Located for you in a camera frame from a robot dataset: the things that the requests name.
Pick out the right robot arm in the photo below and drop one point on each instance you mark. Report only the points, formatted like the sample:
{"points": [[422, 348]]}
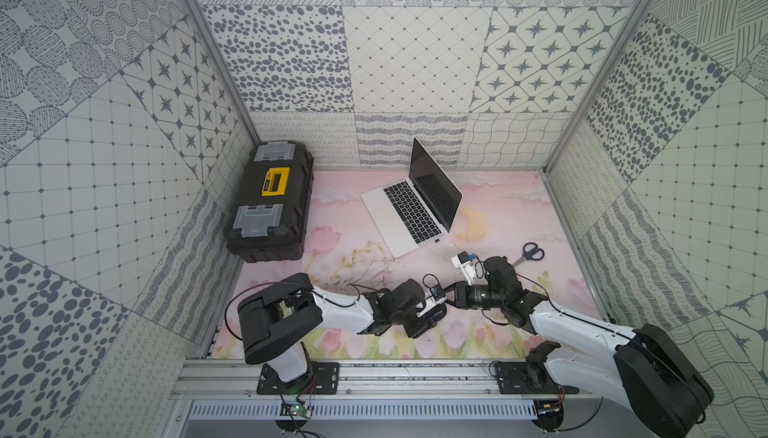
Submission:
{"points": [[641, 368]]}

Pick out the left circuit board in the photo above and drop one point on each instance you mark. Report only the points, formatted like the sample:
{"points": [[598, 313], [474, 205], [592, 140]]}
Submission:
{"points": [[293, 409]]}

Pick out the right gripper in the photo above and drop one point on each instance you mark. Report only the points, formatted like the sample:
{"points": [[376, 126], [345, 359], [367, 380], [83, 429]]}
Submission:
{"points": [[460, 295]]}

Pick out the circuit board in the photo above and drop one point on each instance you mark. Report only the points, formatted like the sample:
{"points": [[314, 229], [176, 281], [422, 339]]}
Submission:
{"points": [[293, 409], [548, 414]]}

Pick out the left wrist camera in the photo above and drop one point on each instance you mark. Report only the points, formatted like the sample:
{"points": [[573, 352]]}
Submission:
{"points": [[433, 298]]}

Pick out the black handled scissors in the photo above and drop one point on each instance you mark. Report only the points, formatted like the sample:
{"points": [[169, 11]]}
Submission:
{"points": [[531, 252]]}

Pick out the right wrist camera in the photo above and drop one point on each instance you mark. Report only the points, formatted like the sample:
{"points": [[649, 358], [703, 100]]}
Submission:
{"points": [[467, 264]]}

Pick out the black yellow tool case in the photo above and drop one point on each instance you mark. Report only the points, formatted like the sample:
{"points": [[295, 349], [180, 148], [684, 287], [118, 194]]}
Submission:
{"points": [[269, 214]]}

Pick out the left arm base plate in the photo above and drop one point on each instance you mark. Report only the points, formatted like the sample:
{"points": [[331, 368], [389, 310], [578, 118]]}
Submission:
{"points": [[321, 378]]}

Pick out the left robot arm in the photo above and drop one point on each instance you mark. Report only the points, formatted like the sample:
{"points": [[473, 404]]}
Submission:
{"points": [[275, 317]]}

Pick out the silver laptop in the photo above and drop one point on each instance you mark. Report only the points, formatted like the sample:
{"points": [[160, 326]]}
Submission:
{"points": [[412, 213]]}

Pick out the pink floral table mat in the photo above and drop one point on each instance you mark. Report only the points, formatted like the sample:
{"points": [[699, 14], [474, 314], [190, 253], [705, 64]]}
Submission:
{"points": [[500, 212]]}

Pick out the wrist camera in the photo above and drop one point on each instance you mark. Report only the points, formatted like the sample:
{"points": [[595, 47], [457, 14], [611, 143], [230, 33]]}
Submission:
{"points": [[467, 264], [433, 298]]}

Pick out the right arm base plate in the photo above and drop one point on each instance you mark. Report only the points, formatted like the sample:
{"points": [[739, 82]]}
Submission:
{"points": [[536, 378]]}

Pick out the aluminium mounting rail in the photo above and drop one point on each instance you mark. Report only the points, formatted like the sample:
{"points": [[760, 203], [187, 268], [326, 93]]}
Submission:
{"points": [[370, 379]]}

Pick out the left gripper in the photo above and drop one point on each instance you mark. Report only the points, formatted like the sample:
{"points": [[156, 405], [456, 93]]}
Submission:
{"points": [[417, 316]]}

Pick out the right circuit board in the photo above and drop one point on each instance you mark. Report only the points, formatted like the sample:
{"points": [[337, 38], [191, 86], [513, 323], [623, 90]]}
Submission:
{"points": [[548, 414]]}

